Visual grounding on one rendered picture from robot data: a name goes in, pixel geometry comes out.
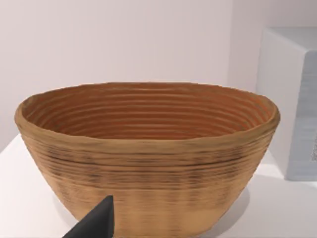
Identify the brown woven basket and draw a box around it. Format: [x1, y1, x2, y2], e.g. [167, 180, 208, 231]
[16, 82, 281, 238]

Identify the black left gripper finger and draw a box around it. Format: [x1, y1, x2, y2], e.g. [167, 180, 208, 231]
[61, 195, 115, 238]

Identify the pale grey cabinet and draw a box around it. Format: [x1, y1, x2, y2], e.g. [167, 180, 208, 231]
[256, 26, 317, 181]

